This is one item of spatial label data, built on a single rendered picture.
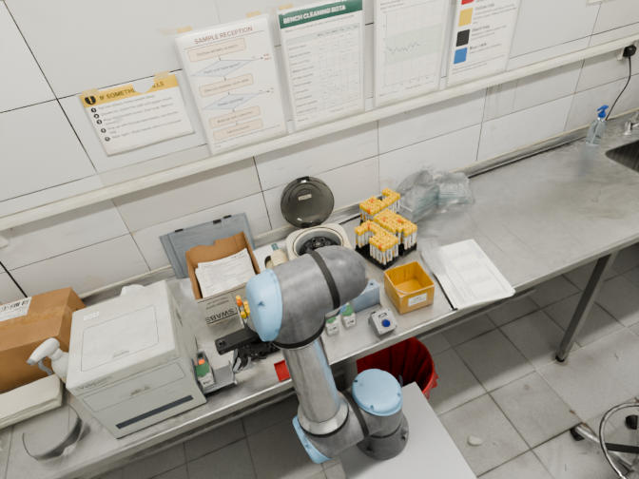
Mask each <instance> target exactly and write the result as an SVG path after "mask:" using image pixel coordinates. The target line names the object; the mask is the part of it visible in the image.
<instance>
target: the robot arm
mask: <svg viewBox="0 0 639 479"><path fill-rule="evenodd" d="M369 277H370V274H369V268H368V265H367V262H366V261H365V259H364V258H363V257H362V256H361V255H360V254H359V253H358V252H356V251H355V250H353V249H351V248H348V247H344V246H337V245H332V246H324V247H321V248H318V249H316V250H313V251H312V252H309V253H307V254H304V255H302V256H300V257H297V258H295V259H291V260H289V261H287V262H285V263H283V264H281V265H278V266H276V267H274V268H271V269H266V270H264V271H263V272H262V273H260V274H258V275H256V276H254V277H252V278H251V279H249V280H248V282H247V283H246V287H245V291H246V298H247V302H248V306H249V310H250V313H249V316H248V318H247V321H246V324H245V327H244V328H242V329H240V330H238V331H236V332H234V333H231V334H229V335H225V336H223V337H220V338H218V339H216V340H215V346H216V349H217V352H218V354H219V355H223V354H227V353H229V352H231V351H234V353H233V363H232V369H233V372H234V374H238V373H240V372H241V371H245V370H250V369H253V368H254V367H255V364H253V363H250V361H251V357H253V358H258V357H259V360H260V359H266V358H267V356H268V354H269V351H270V349H271V347H270V342H271V343H272V344H273V345H274V346H276V347H278V348H279V349H281V353H282V355H283V358H284V361H285V364H286V367H287V369H288V372H289V374H290V377H291V380H292V382H293V385H294V388H295V391H296V394H297V396H298V399H299V402H300V404H299V408H298V414H297V415H296V417H294V418H293V425H294V427H295V430H296V432H297V434H298V436H299V438H300V441H301V443H302V444H303V446H304V447H305V449H306V451H307V453H308V455H309V456H310V458H311V459H312V460H313V461H314V462H315V463H317V464H320V463H322V462H324V461H326V460H330V459H332V458H333V456H335V455H337V454H339V453H340V452H342V451H344V450H346V449H348V448H350V447H352V446H353V445H355V444H357V446H358V448H359V449H360V450H361V451H362V452H363V453H364V454H366V455H367V456H369V457H371V458H374V459H377V460H386V459H391V458H393V457H395V456H397V455H399V454H400V453H401V452H402V451H403V450H404V448H405V446H406V444H407V442H408V438H409V425H408V421H407V419H406V416H405V415H404V413H403V412H402V403H403V396H402V392H401V388H400V386H399V384H398V382H397V380H396V379H395V378H394V377H393V376H392V375H391V374H389V373H387V372H385V371H382V370H379V369H370V370H366V371H363V372H361V373H360V374H358V376H357V377H356V378H355V380H354V382H353V385H352V387H351V388H349V389H347V390H345V391H343V392H341V393H340V392H339V391H337V388H336V385H335V381H334V377H333V374H332V371H331V367H330V363H329V360H328V356H327V353H326V349H325V346H324V342H323V338H322V335H321V334H322V333H323V331H324V329H325V325H326V320H328V319H330V318H333V317H335V316H339V314H341V313H343V312H345V311H346V303H348V302H350V301H351V300H353V299H354V298H356V297H358V296H359V295H360V294H361V293H362V292H363V291H364V290H365V288H366V287H367V285H368V282H369ZM265 345H266V346H268V347H265ZM265 352H267V354H266V356H262V355H264V354H265Z"/></svg>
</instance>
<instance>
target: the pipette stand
mask: <svg viewBox="0 0 639 479"><path fill-rule="evenodd" d="M349 304H350V306H351V307H352V309H353V311H354V313H355V315H356V316H357V317H360V316H363V315H366V314H368V313H370V312H373V311H375V310H376V309H379V308H381V307H382V305H381V304H380V294H379V285H378V283H377V282H376V281H375V279H374V278H373V279H371V280H369V282H368V285H367V287H366V288H365V290H364V291H363V292H362V293H361V294H360V295H359V296H358V297H356V298H354V299H353V300H351V301H350V302H349Z"/></svg>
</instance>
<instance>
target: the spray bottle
mask: <svg viewBox="0 0 639 479"><path fill-rule="evenodd" d="M59 346H60V343H59V342H58V340H57V339H55V338H50V339H48V340H46V341H45V342H44V343H43V344H41V345H40V346H39V347H38V348H37V349H36V350H35V351H34V352H33V354H32V355H31V356H30V358H29V359H28V361H27V363H28V364H29V365H30V366H33V365H34V364H35V363H37V366H38V367H39V369H41V370H43V371H45V372H47V373H48V375H52V370H51V369H49V368H47V367H46V366H44V364H43V360H44V359H45V358H46V357H47V356H48V357H49V358H50V359H51V367H52V369H53V371H54V372H55V373H56V375H57V376H58V377H59V378H60V379H61V380H62V381H63V382H64V383H65V384H66V383H67V372H68V353H64V352H62V350H61V349H60V348H58V347H59Z"/></svg>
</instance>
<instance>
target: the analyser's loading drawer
mask: <svg viewBox="0 0 639 479"><path fill-rule="evenodd" d="M228 364H229V365H226V366H223V367H221V368H219V369H217V370H214V369H213V366H211V369H212V373H213V377H214V382H215V385H212V386H210V387H207V388H205V389H203V387H202V385H201V384H200V382H199V380H198V384H199V386H200V388H201V389H202V391H203V393H204V394H206V393H210V392H212V391H215V390H217V389H219V388H221V387H223V386H226V385H228V384H231V383H233V382H235V384H237V380H236V376H235V374H234V372H233V369H232V364H231V362H230V360H228Z"/></svg>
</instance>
